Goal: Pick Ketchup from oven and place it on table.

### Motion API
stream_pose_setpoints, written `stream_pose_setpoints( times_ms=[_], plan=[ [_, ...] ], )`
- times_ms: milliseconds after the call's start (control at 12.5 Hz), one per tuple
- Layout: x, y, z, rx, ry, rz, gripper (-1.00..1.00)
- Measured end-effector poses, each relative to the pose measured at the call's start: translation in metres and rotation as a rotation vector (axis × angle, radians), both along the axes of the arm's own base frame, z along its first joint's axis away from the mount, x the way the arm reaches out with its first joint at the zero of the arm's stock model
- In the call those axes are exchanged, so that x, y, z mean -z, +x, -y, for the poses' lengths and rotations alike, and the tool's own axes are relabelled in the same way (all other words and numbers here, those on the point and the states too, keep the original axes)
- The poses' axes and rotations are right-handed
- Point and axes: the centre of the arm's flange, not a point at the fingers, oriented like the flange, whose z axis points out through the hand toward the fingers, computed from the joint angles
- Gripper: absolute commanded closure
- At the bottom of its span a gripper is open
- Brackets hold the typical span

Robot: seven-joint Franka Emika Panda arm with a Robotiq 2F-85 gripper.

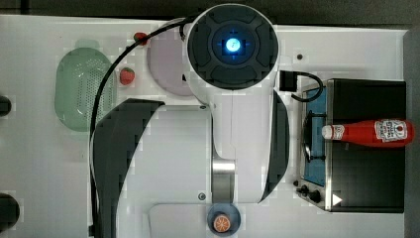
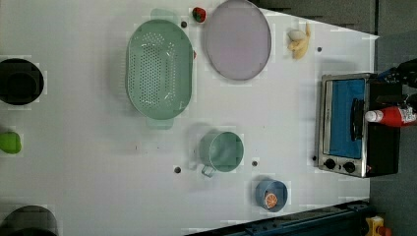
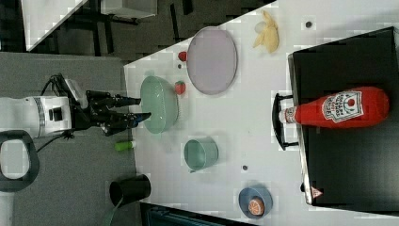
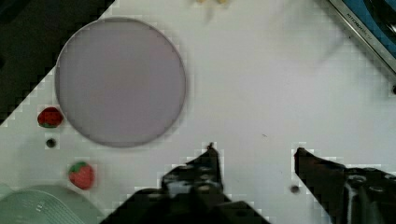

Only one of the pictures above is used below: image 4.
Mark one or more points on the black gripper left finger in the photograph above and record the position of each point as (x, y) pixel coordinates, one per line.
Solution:
(191, 193)

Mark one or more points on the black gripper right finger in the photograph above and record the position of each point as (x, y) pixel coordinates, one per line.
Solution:
(348, 195)

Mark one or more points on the silver toaster oven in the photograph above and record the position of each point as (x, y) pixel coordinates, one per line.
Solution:
(373, 21)

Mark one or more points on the pink toy strawberry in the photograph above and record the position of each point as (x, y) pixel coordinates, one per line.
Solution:
(81, 174)

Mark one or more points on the lilac round plate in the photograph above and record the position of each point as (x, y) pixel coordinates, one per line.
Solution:
(120, 82)

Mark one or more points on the green plastic colander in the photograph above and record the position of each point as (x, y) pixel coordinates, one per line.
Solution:
(46, 204)

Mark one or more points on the red toy strawberry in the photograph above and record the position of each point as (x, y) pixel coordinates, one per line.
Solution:
(50, 117)

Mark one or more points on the peeled toy banana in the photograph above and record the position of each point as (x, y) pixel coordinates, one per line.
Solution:
(221, 2)

